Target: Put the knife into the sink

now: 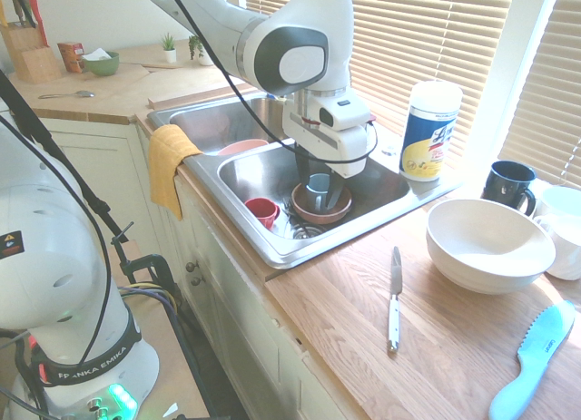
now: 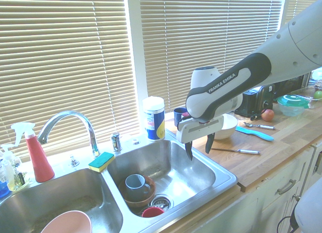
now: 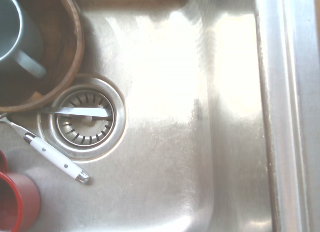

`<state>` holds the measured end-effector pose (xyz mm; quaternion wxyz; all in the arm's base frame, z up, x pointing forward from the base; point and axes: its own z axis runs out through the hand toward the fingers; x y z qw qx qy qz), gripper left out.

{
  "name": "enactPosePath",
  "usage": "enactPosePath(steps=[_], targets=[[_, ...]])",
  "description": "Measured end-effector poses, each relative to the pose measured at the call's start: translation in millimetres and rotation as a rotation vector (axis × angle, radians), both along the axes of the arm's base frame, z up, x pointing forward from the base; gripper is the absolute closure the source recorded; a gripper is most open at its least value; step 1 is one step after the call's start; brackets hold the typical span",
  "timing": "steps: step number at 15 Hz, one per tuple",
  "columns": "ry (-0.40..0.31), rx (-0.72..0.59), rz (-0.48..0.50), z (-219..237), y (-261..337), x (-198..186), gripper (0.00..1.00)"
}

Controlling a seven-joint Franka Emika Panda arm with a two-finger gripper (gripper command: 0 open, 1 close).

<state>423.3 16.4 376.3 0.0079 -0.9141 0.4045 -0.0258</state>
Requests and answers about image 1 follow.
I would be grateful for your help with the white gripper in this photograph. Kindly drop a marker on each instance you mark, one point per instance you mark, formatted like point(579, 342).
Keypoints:
point(349, 150)

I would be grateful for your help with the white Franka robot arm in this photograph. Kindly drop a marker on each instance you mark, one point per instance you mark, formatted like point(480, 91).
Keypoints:
point(290, 30)

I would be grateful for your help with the metal sink drain strainer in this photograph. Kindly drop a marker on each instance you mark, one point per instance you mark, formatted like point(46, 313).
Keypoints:
point(306, 231)

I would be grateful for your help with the stainless steel double sink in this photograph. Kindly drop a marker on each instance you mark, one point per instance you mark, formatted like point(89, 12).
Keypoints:
point(254, 175)

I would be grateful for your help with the light blue serrated knife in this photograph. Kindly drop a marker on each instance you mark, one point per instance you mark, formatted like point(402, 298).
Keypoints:
point(540, 343)

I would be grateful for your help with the wooden knife block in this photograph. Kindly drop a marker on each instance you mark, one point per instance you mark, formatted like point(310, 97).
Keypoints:
point(32, 61)

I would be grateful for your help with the grey-blue mug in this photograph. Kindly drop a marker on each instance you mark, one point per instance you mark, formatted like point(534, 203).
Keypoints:
point(318, 184)

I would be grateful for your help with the brown wooden bowl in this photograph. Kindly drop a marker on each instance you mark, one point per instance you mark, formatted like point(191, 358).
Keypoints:
point(318, 217)

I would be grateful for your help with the red cup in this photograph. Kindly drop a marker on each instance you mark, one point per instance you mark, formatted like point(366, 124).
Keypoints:
point(261, 209)

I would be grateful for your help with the pink bowl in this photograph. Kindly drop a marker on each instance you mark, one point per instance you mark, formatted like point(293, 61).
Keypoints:
point(245, 145)

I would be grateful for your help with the disinfecting wipes canister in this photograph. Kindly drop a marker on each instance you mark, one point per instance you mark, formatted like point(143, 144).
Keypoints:
point(429, 134)

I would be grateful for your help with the dark round cabinet knob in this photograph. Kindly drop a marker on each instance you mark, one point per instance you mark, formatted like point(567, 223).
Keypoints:
point(198, 281)
point(194, 266)

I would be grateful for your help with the cream kitchen cabinet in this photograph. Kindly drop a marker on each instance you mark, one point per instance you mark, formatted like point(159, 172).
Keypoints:
point(227, 302)

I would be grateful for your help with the yellow dish towel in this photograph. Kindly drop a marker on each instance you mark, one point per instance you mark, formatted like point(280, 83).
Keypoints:
point(165, 166)

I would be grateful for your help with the wide beige window blind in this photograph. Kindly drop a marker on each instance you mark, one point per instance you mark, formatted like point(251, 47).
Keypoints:
point(408, 39)

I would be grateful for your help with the trailing plant white pot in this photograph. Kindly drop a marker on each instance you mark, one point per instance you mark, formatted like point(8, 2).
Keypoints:
point(205, 57)

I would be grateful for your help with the large white bowl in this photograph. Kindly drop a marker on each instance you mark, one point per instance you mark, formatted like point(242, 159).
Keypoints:
point(476, 266)

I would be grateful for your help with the black clamp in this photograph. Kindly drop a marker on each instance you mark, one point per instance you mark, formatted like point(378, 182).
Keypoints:
point(156, 266)

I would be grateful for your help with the black mug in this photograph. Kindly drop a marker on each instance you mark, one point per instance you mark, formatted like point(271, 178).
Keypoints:
point(504, 184)

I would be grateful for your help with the small upright plant white pot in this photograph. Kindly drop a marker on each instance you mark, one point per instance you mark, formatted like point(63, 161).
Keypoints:
point(170, 55)

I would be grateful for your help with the narrow beige window blind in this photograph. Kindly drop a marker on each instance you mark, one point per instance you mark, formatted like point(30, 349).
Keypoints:
point(549, 98)

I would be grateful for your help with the green bowl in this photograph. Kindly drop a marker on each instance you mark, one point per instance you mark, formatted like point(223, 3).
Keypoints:
point(102, 67)

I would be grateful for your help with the metal spoon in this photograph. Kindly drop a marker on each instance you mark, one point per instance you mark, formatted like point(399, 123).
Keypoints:
point(84, 94)

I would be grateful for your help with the white paper napkin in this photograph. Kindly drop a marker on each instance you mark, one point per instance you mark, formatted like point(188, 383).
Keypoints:
point(95, 55)

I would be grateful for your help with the white mug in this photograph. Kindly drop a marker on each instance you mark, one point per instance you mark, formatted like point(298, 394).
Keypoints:
point(567, 252)

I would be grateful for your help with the orange cardboard box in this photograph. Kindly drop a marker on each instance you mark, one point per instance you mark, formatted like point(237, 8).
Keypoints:
point(68, 57)

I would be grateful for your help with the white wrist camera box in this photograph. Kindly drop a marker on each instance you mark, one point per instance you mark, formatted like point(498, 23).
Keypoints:
point(349, 114)

